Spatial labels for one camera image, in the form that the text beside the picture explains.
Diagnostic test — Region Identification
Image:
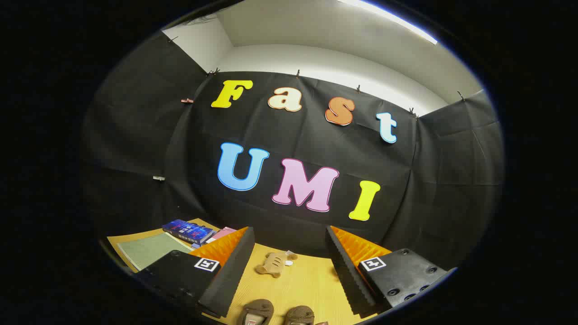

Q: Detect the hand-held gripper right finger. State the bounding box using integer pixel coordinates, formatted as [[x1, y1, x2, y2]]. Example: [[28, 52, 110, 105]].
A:
[[325, 225, 457, 317]]

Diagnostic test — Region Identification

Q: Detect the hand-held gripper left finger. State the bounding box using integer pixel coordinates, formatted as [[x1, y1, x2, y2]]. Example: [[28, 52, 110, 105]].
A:
[[135, 226, 256, 319]]

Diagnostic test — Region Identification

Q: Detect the brown fuzzy shoe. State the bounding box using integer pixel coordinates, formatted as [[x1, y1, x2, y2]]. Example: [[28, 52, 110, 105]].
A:
[[284, 306, 315, 325], [242, 299, 275, 325]]

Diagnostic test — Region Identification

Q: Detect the blue book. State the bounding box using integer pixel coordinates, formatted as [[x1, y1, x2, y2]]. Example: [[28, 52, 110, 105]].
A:
[[162, 219, 215, 245]]

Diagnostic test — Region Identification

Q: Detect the tan plush toy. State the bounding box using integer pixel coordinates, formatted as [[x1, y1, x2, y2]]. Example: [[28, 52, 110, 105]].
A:
[[256, 251, 298, 278]]

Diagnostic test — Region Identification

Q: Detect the green fabric storage box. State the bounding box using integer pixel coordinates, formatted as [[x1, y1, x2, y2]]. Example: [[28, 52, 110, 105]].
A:
[[117, 232, 196, 273]]

